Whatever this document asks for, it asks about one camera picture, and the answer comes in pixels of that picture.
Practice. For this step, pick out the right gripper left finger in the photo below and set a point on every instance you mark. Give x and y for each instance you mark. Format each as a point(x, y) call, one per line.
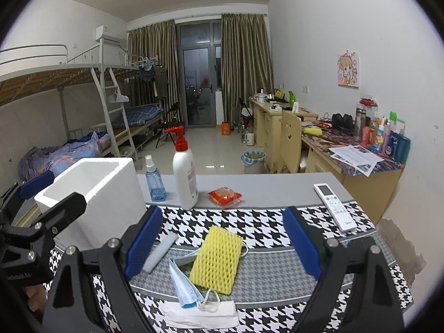
point(138, 240)

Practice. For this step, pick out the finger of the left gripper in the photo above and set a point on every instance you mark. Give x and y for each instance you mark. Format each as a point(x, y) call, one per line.
point(18, 193)
point(54, 220)

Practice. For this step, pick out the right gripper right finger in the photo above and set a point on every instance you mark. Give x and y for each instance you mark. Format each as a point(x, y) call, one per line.
point(307, 241)

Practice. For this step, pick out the white foam stick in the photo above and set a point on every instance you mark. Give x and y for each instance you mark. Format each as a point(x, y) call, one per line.
point(159, 251)

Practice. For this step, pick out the blue surgical mask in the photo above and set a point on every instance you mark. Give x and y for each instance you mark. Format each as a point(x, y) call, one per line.
point(188, 295)

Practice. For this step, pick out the yellow foam net sleeve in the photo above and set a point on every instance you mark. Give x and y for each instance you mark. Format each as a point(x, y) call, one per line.
point(216, 263)

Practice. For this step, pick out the white tissue paper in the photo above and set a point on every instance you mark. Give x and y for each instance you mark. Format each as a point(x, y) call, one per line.
point(213, 315)

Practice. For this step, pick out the person's left hand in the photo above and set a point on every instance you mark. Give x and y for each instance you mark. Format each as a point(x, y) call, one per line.
point(36, 297)

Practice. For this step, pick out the white remote control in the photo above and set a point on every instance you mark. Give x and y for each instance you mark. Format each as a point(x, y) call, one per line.
point(335, 207)

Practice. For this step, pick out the white foam box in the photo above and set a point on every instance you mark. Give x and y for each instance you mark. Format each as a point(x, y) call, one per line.
point(113, 195)

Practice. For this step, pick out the blue plaid blanket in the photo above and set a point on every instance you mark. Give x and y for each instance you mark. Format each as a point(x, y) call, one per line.
point(57, 159)

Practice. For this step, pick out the blue spray bottle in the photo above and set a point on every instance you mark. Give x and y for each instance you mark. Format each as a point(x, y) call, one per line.
point(154, 181)

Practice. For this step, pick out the houndstooth table mat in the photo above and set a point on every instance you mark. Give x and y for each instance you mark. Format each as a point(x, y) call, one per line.
point(271, 288)

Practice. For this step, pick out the white lotion pump bottle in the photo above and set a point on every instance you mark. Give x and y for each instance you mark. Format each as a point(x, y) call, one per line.
point(184, 170)

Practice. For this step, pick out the wooden desk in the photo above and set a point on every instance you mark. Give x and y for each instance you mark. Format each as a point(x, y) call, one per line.
point(373, 193)

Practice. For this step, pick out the printed paper sheets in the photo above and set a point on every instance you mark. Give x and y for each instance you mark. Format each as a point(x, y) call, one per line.
point(357, 157)

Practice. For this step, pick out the red snack packet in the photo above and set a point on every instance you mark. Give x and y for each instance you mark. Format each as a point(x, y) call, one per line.
point(224, 197)

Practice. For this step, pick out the blue rimmed trash bin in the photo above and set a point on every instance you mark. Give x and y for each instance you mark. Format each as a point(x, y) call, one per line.
point(253, 161)

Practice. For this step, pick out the yellow object on desk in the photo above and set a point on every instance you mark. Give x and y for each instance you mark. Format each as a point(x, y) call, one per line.
point(312, 131)

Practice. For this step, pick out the metal bunk bed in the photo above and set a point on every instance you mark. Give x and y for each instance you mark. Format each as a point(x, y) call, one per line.
point(50, 95)

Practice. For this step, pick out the wooden chair smiley back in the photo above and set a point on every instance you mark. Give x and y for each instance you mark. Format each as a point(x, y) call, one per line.
point(290, 148)

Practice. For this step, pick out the black headphones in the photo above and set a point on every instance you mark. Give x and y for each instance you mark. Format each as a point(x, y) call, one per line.
point(343, 122)

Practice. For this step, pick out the black folding chair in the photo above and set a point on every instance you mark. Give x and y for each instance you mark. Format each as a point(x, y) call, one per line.
point(171, 119)

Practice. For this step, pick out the orange bucket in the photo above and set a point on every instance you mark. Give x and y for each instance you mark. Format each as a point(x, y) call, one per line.
point(225, 129)

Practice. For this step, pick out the green bottle on desk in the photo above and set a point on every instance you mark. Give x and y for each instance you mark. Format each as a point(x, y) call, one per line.
point(292, 98)

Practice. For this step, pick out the white air conditioner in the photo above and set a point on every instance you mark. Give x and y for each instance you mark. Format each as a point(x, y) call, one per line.
point(104, 33)

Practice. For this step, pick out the right brown curtain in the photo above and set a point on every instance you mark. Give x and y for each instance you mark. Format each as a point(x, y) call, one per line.
point(246, 64)

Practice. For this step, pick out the brown curtain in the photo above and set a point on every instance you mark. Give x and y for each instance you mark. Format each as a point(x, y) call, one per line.
point(246, 64)
point(153, 51)

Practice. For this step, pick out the left brown curtain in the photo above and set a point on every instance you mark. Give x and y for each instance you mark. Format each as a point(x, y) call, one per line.
point(153, 51)

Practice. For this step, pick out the glass balcony door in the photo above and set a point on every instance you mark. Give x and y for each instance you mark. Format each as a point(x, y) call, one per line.
point(199, 58)

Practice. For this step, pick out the cartoon girl wall poster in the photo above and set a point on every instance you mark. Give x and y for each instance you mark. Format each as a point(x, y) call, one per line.
point(348, 69)

